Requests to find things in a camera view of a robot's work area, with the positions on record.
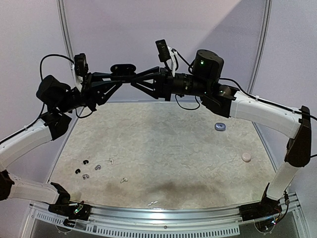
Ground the aluminium left corner post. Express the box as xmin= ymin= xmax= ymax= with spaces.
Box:
xmin=56 ymin=0 xmax=74 ymax=60

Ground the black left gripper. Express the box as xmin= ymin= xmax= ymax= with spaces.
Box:
xmin=57 ymin=71 xmax=122 ymax=113

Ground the aluminium front rail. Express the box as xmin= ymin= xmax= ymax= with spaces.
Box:
xmin=29 ymin=192 xmax=302 ymax=231

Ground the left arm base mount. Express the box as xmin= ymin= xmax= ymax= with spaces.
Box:
xmin=48 ymin=201 xmax=92 ymax=221

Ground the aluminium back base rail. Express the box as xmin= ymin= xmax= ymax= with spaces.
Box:
xmin=106 ymin=98 xmax=197 ymax=104

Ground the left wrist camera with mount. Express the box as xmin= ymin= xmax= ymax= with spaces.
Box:
xmin=71 ymin=53 xmax=88 ymax=92

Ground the blue-grey oval charging case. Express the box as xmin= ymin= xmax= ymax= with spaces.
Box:
xmin=214 ymin=122 xmax=226 ymax=131

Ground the black earbud charging case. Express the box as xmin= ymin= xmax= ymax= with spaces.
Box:
xmin=110 ymin=63 xmax=136 ymax=83

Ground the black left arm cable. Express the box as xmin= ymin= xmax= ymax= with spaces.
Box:
xmin=32 ymin=54 xmax=94 ymax=129

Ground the pink round charging case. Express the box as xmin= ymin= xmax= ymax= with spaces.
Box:
xmin=241 ymin=152 xmax=252 ymax=163

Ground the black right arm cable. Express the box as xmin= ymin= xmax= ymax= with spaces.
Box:
xmin=173 ymin=48 xmax=317 ymax=157

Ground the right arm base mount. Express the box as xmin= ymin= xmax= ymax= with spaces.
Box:
xmin=239 ymin=194 xmax=290 ymax=222

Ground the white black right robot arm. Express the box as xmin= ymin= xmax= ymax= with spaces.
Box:
xmin=131 ymin=49 xmax=312 ymax=216

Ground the aluminium corner post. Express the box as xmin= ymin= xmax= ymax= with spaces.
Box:
xmin=247 ymin=0 xmax=272 ymax=93
xmin=56 ymin=0 xmax=74 ymax=60

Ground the perforated white front panel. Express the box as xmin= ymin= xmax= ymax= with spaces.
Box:
xmin=29 ymin=211 xmax=241 ymax=238

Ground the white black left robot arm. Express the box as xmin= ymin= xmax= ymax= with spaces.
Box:
xmin=0 ymin=73 xmax=130 ymax=215

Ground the aluminium right corner post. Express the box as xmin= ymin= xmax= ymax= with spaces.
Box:
xmin=247 ymin=0 xmax=272 ymax=93

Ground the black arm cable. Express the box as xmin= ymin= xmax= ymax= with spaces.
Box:
xmin=173 ymin=48 xmax=317 ymax=157
xmin=32 ymin=54 xmax=94 ymax=129

